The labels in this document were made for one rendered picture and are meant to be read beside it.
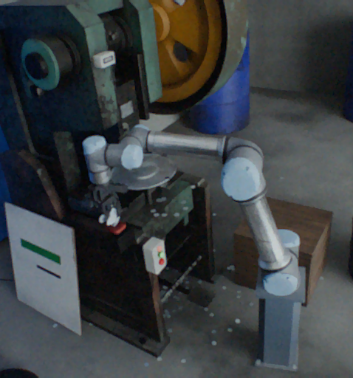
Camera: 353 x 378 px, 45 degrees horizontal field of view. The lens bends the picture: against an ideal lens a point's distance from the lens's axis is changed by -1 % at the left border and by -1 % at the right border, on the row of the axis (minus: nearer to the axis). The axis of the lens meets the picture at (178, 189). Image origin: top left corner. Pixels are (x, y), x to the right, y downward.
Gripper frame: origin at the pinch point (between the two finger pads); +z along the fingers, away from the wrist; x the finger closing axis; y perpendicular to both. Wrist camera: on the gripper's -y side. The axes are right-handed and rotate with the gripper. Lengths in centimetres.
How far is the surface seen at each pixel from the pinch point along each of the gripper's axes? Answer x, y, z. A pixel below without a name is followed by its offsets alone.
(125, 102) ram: -14.6, -32.6, -33.7
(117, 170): -21.5, -28.4, -2.5
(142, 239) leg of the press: 4.1, -9.1, 13.4
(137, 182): -7.0, -24.2, -2.4
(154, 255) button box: 12.1, -6.1, 16.1
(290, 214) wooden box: 39, -88, 41
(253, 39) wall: -106, -363, 21
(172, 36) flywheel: -14, -70, -52
